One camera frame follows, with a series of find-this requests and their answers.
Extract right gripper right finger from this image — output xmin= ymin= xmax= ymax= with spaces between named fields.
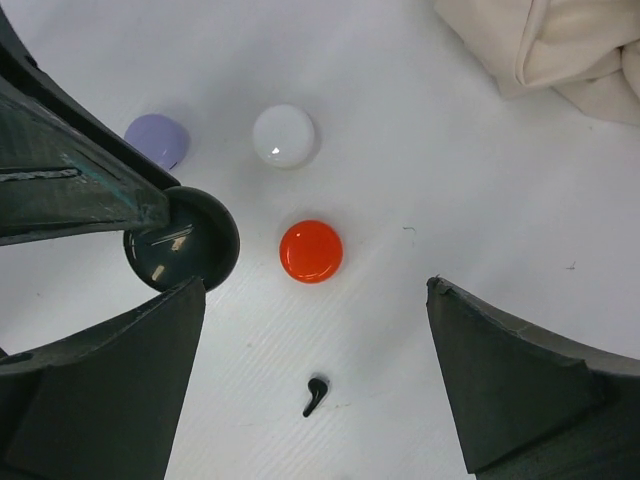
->
xmin=426 ymin=277 xmax=639 ymax=479

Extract black earbud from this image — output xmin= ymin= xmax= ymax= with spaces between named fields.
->
xmin=302 ymin=372 xmax=331 ymax=418

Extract red charging case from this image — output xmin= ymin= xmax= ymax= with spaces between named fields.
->
xmin=279 ymin=219 xmax=344 ymax=284

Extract beige crumpled cloth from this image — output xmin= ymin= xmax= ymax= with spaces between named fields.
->
xmin=434 ymin=1 xmax=639 ymax=125

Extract white charging case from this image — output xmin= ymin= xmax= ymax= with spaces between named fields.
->
xmin=252 ymin=104 xmax=316 ymax=169

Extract black charging case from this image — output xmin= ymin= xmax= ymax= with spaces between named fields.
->
xmin=123 ymin=186 xmax=240 ymax=292

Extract purple charging case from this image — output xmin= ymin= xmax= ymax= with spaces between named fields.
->
xmin=124 ymin=114 xmax=191 ymax=171

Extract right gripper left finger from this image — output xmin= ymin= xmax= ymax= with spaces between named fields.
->
xmin=1 ymin=279 xmax=205 ymax=479

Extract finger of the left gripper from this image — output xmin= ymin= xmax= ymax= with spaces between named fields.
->
xmin=1 ymin=11 xmax=180 ymax=190
xmin=1 ymin=91 xmax=170 ymax=245

